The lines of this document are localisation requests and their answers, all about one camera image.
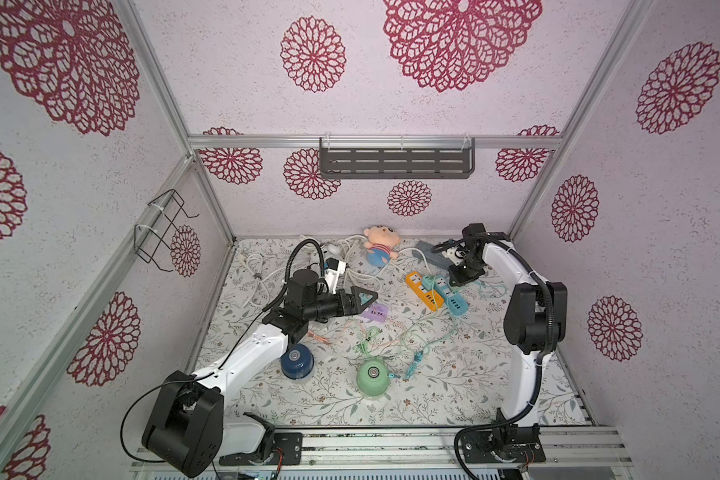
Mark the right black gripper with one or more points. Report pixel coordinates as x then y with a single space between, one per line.
462 271

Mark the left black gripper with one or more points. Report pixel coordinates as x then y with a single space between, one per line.
345 309

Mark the teal power strip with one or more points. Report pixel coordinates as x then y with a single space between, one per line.
455 303

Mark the orange power strip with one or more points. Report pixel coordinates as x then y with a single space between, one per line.
431 299

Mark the light green cordless grinder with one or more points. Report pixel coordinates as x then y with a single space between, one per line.
373 377

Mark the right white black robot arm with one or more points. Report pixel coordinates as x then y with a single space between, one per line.
534 324

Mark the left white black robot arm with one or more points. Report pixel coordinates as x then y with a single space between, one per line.
187 428

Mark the white alarm clock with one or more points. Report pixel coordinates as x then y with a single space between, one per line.
332 250

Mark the purple power strip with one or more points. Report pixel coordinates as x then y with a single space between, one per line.
376 312

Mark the plush boy doll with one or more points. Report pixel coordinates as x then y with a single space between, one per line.
381 243

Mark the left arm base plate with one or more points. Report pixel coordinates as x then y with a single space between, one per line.
282 448

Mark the grey wall shelf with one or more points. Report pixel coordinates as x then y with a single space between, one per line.
396 161

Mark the black wire wall rack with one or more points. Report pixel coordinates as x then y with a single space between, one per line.
168 242

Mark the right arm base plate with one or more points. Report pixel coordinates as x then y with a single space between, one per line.
497 448

